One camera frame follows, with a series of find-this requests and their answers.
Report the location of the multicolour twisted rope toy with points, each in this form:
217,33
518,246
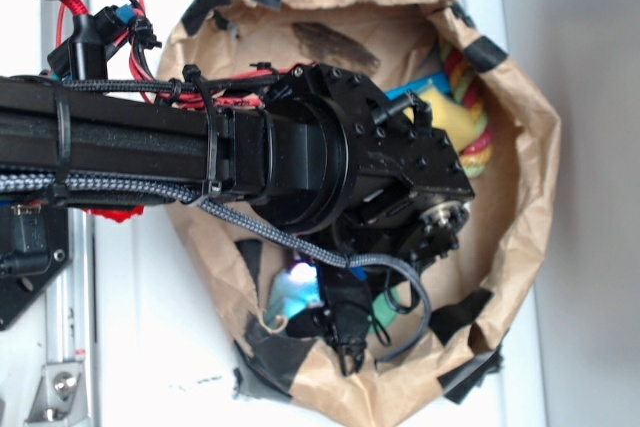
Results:
465,89

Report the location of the brown paper bag bin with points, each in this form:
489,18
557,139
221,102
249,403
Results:
476,292

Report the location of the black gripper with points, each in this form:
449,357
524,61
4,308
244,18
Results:
343,317

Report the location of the yellow sponge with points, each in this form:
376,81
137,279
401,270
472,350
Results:
449,116

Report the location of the green rubber ball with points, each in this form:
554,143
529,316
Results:
383,310

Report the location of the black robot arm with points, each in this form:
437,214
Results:
318,160

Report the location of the blue wooden block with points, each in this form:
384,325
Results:
438,80

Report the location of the aluminium extrusion rail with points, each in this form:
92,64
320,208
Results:
70,299

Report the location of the metal corner bracket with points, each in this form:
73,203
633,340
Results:
61,398

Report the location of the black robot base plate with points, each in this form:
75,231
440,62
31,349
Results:
35,247

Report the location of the light blue cloth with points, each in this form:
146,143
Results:
292,290

